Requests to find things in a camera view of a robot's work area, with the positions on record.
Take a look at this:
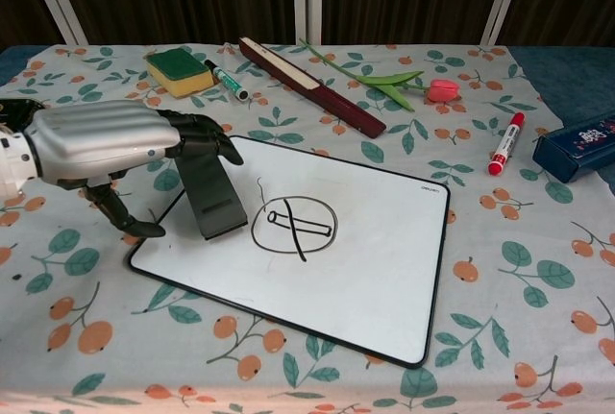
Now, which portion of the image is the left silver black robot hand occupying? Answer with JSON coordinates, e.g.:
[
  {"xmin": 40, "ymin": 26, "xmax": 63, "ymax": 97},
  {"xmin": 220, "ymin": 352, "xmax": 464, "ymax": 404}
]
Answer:
[{"xmin": 22, "ymin": 98, "xmax": 245, "ymax": 239}]

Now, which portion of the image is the dark grey whiteboard eraser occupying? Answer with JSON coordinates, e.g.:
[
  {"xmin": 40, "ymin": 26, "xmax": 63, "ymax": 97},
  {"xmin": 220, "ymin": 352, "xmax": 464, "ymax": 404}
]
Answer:
[{"xmin": 173, "ymin": 148, "xmax": 249, "ymax": 242}]

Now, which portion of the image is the white dry-erase board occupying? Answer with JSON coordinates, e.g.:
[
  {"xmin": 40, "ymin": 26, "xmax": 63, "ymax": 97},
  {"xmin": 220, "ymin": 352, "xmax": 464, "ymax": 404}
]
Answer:
[{"xmin": 127, "ymin": 134, "xmax": 453, "ymax": 370}]

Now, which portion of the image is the dark green tin can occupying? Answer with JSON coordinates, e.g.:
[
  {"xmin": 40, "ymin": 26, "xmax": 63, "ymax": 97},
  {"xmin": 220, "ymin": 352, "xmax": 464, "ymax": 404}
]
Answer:
[{"xmin": 0, "ymin": 98, "xmax": 47, "ymax": 134}]

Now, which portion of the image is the yellow green sponge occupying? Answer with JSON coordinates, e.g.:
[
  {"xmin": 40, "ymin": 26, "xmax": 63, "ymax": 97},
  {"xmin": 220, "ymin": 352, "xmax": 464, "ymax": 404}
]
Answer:
[{"xmin": 145, "ymin": 48, "xmax": 215, "ymax": 100}]

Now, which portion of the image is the green white marker pen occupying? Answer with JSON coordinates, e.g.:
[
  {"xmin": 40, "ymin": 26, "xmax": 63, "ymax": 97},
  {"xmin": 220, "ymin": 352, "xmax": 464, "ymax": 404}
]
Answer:
[{"xmin": 204, "ymin": 59, "xmax": 251, "ymax": 103}]

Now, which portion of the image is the dark red folded fan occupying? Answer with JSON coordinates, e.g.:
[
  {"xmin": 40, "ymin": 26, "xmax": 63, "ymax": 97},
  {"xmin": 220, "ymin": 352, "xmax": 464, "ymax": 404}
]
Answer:
[{"xmin": 237, "ymin": 37, "xmax": 388, "ymax": 139}]

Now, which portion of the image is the pink artificial tulip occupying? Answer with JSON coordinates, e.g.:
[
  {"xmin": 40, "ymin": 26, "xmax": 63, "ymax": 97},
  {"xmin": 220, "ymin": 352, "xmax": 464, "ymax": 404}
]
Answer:
[{"xmin": 298, "ymin": 37, "xmax": 456, "ymax": 113}]

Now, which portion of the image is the red white marker pen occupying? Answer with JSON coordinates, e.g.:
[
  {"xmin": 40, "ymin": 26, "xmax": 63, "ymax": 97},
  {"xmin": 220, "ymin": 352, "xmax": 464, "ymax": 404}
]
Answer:
[{"xmin": 487, "ymin": 111, "xmax": 528, "ymax": 177}]

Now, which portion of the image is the floral fruit print tablecloth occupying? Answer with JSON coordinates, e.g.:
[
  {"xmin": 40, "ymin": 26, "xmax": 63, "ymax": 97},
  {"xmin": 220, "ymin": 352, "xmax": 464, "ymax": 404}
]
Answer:
[{"xmin": 0, "ymin": 41, "xmax": 615, "ymax": 414}]

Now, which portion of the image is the dark blue rectangular box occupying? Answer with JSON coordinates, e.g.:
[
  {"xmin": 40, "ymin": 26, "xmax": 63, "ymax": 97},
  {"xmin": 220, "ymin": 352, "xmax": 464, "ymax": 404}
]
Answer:
[{"xmin": 531, "ymin": 114, "xmax": 615, "ymax": 185}]

